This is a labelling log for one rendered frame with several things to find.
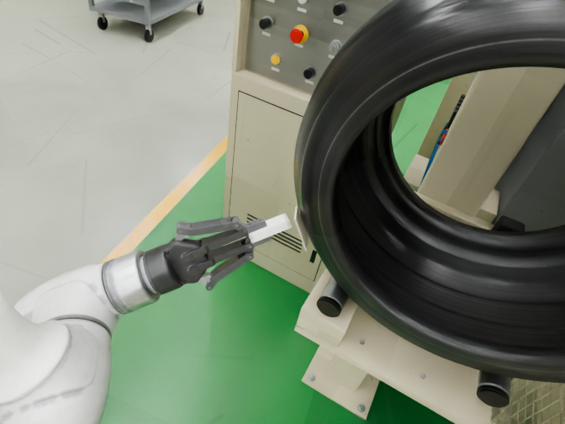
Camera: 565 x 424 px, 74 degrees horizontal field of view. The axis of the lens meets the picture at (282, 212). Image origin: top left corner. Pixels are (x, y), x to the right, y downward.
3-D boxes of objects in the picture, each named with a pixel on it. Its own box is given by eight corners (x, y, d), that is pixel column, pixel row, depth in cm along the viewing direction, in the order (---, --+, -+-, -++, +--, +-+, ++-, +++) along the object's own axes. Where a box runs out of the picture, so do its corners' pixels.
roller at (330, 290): (377, 193, 89) (396, 197, 87) (375, 209, 92) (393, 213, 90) (315, 295, 65) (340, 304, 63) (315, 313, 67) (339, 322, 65)
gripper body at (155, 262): (142, 241, 62) (194, 221, 63) (165, 280, 66) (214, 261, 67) (135, 265, 56) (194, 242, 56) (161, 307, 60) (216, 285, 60)
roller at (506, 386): (503, 245, 81) (524, 256, 80) (490, 258, 84) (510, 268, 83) (486, 384, 57) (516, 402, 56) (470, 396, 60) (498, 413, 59)
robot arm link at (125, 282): (135, 291, 67) (167, 278, 67) (127, 325, 59) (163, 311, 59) (109, 250, 63) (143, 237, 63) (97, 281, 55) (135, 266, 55)
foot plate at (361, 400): (328, 329, 165) (329, 326, 163) (386, 361, 158) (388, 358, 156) (301, 381, 146) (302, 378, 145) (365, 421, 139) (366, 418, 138)
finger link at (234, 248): (186, 268, 60) (190, 276, 60) (253, 244, 60) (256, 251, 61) (187, 257, 63) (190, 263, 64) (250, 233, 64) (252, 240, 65)
